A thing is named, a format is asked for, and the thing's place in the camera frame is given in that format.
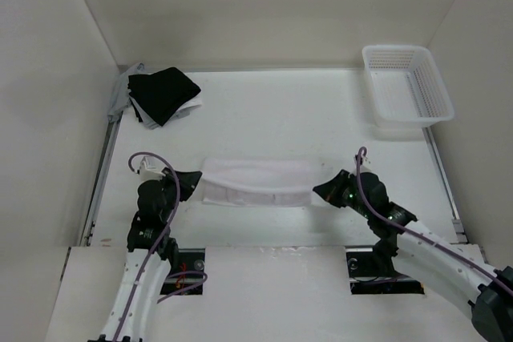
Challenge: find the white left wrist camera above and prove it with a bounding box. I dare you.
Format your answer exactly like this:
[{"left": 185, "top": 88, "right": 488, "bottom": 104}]
[{"left": 136, "top": 155, "right": 164, "bottom": 181}]

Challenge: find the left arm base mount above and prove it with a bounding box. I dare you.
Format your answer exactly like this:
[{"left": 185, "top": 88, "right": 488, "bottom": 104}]
[{"left": 160, "top": 248, "right": 206, "bottom": 296}]

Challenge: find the white tank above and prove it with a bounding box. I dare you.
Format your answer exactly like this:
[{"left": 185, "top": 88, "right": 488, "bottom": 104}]
[
  {"left": 201, "top": 158, "right": 329, "bottom": 207},
  {"left": 130, "top": 96, "right": 203, "bottom": 130}
]

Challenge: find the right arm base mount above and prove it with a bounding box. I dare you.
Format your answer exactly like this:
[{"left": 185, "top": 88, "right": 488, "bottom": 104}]
[{"left": 345, "top": 247, "right": 425, "bottom": 296}]

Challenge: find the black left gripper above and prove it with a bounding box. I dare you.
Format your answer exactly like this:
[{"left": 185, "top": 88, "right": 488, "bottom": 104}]
[{"left": 158, "top": 167, "right": 201, "bottom": 220}]

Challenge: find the white plastic basket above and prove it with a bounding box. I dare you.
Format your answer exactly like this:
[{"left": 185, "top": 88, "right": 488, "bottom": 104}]
[{"left": 362, "top": 45, "right": 454, "bottom": 130}]

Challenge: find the folded grey tank top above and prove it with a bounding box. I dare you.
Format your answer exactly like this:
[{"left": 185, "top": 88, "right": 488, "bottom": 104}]
[{"left": 107, "top": 62, "right": 145, "bottom": 123}]

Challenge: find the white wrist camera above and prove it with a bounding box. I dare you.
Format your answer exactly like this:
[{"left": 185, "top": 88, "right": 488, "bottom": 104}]
[
  {"left": 355, "top": 154, "right": 371, "bottom": 168},
  {"left": 136, "top": 155, "right": 164, "bottom": 181}
]

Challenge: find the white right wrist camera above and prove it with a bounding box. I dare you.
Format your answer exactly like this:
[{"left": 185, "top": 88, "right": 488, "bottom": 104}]
[{"left": 355, "top": 154, "right": 371, "bottom": 168}]

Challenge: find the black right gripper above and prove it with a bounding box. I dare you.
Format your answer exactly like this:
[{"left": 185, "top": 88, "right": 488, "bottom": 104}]
[{"left": 313, "top": 169, "right": 372, "bottom": 219}]

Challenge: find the folded black tank top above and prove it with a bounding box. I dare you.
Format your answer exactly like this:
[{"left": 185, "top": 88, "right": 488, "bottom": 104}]
[{"left": 127, "top": 67, "right": 201, "bottom": 127}]

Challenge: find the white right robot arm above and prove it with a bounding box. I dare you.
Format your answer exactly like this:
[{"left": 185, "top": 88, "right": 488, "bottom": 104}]
[{"left": 313, "top": 170, "right": 512, "bottom": 341}]

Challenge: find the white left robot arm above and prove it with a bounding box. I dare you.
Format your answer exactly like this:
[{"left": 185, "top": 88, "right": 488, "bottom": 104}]
[{"left": 96, "top": 167, "right": 202, "bottom": 341}]

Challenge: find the folded white tank top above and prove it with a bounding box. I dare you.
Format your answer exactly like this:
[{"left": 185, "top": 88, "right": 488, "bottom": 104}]
[{"left": 130, "top": 96, "right": 203, "bottom": 130}]

